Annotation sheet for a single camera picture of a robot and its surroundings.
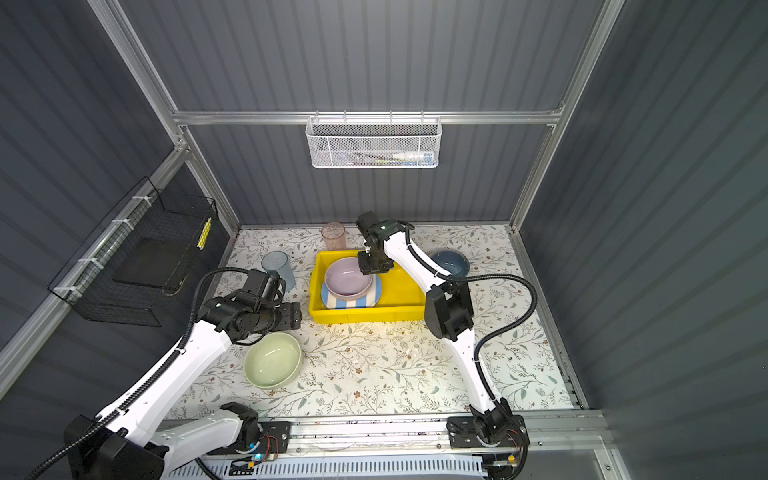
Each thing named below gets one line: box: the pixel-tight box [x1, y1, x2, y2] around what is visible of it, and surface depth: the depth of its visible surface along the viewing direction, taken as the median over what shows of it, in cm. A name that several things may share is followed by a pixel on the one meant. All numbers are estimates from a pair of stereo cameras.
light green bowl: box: [243, 332, 303, 390], surface depth 85 cm
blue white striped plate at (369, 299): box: [321, 274, 383, 309], surface depth 96 cm
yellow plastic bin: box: [309, 250, 427, 324], surface depth 98 cm
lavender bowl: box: [324, 257, 374, 300], surface depth 98 cm
